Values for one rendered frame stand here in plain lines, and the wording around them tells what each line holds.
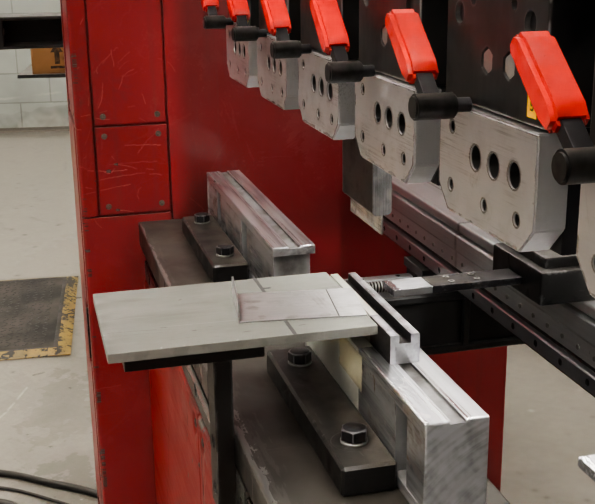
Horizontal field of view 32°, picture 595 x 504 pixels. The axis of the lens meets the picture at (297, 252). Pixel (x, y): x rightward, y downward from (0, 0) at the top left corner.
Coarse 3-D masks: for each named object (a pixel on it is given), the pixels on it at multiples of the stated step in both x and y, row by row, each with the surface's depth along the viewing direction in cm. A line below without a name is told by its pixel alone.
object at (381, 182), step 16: (352, 144) 108; (352, 160) 108; (352, 176) 109; (368, 176) 104; (384, 176) 103; (352, 192) 109; (368, 192) 104; (384, 192) 103; (352, 208) 113; (368, 208) 105; (384, 208) 104; (368, 224) 108
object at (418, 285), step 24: (504, 264) 119; (528, 264) 114; (552, 264) 112; (576, 264) 113; (384, 288) 114; (408, 288) 112; (432, 288) 112; (456, 288) 113; (528, 288) 114; (552, 288) 111; (576, 288) 112
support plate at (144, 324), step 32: (160, 288) 114; (192, 288) 114; (224, 288) 114; (256, 288) 114; (288, 288) 114; (320, 288) 114; (128, 320) 105; (160, 320) 105; (192, 320) 104; (224, 320) 104; (320, 320) 104; (352, 320) 104; (128, 352) 97; (160, 352) 97; (192, 352) 98
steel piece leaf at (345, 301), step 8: (344, 288) 113; (352, 288) 113; (336, 296) 110; (344, 296) 110; (352, 296) 110; (336, 304) 108; (344, 304) 108; (352, 304) 108; (360, 304) 108; (344, 312) 106; (352, 312) 106; (360, 312) 106
